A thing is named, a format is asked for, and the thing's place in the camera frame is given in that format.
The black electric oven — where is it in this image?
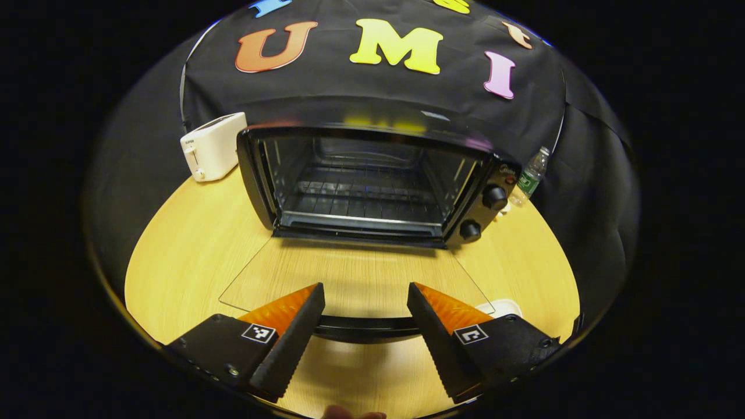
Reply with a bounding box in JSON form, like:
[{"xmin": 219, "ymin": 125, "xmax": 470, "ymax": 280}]
[{"xmin": 218, "ymin": 123, "xmax": 522, "ymax": 344}]

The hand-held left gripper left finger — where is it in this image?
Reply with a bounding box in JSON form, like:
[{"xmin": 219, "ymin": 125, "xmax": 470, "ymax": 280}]
[{"xmin": 165, "ymin": 283, "xmax": 325, "ymax": 403}]

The clear plastic water bottle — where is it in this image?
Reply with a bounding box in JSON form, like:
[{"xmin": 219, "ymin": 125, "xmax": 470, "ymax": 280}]
[{"xmin": 512, "ymin": 146, "xmax": 551, "ymax": 205}]

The white toaster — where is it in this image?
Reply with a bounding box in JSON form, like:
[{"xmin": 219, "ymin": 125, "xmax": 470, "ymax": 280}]
[{"xmin": 180, "ymin": 112, "xmax": 248, "ymax": 183}]

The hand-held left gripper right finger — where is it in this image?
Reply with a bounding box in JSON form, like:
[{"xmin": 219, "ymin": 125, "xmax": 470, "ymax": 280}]
[{"xmin": 406, "ymin": 282, "xmax": 562, "ymax": 404}]

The white oval plate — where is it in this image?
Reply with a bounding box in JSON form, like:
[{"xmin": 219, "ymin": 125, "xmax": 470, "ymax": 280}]
[{"xmin": 476, "ymin": 299, "xmax": 523, "ymax": 319}]

